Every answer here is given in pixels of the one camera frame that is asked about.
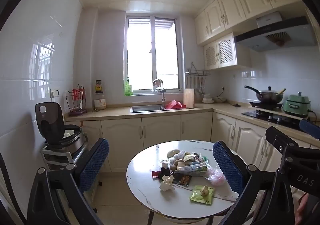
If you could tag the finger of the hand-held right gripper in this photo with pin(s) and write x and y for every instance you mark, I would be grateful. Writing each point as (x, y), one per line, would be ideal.
(311, 126)
(277, 137)

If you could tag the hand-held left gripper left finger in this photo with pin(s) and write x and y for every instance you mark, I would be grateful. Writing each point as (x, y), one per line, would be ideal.
(95, 162)

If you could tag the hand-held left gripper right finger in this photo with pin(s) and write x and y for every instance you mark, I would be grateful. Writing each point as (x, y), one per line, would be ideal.
(227, 165)

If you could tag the green snack packet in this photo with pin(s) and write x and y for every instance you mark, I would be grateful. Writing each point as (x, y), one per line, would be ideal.
(197, 198)

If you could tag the pile of wrappers and trash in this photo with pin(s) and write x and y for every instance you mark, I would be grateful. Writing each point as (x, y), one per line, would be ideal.
(178, 161)

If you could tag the person's right hand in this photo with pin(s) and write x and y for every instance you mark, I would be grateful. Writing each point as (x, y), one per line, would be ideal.
(301, 210)

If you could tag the pink plastic bag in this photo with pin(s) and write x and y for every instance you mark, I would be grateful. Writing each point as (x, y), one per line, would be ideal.
(216, 177)

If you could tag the black gas stove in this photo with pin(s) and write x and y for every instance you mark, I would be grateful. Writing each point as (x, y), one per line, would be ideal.
(270, 115)

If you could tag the green electric pot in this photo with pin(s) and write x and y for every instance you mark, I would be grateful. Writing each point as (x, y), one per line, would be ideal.
(296, 105)

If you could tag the green white plastic wrapper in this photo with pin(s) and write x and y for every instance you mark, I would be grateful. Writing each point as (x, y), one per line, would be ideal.
(193, 167)

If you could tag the beige food scrap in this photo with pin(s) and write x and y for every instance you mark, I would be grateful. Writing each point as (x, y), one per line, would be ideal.
(204, 191)

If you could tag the black snack packet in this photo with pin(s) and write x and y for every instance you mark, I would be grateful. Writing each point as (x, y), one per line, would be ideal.
(183, 180)

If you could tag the round marble table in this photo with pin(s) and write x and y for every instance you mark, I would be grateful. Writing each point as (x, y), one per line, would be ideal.
(145, 172)

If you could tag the white steamed bun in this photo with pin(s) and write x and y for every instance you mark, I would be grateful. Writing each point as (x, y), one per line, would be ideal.
(173, 153)

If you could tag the black silver rice cooker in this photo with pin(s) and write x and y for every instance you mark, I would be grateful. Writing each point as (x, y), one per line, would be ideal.
(50, 122)

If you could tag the large clear jar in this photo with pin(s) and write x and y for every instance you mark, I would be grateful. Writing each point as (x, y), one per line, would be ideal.
(100, 102)

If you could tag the red candy wrapper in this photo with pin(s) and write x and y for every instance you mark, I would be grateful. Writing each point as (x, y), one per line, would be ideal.
(156, 174)

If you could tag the white rice paddle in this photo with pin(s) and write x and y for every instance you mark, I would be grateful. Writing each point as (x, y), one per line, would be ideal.
(81, 101)

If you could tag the crumpled white tissue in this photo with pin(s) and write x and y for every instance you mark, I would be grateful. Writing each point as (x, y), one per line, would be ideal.
(166, 183)

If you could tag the stack of white bowls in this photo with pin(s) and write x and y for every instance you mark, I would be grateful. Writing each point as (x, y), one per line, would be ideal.
(208, 99)

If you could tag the steel sink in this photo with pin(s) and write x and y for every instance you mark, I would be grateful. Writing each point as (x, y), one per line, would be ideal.
(146, 108)

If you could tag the yellow label jar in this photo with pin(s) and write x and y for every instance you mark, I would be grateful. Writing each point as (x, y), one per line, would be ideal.
(98, 87)

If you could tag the wooden cutting board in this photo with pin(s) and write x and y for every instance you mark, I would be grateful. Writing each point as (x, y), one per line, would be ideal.
(189, 97)

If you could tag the green dish soap bottle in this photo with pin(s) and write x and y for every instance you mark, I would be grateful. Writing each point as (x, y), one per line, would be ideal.
(128, 89)

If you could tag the red plastic basin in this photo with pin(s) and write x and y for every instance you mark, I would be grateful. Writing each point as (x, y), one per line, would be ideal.
(173, 104)

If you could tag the metal utensil rack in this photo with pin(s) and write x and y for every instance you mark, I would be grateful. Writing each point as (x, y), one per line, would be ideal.
(197, 73)

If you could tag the black range hood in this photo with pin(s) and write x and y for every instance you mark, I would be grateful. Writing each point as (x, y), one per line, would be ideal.
(275, 36)

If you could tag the cream lattice door cabinet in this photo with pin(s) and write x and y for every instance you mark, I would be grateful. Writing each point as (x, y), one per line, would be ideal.
(225, 51)

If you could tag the kitchen window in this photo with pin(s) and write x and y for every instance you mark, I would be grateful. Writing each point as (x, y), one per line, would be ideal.
(140, 52)

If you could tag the cream wall cabinets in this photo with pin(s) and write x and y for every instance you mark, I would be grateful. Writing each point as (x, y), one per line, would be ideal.
(237, 0)

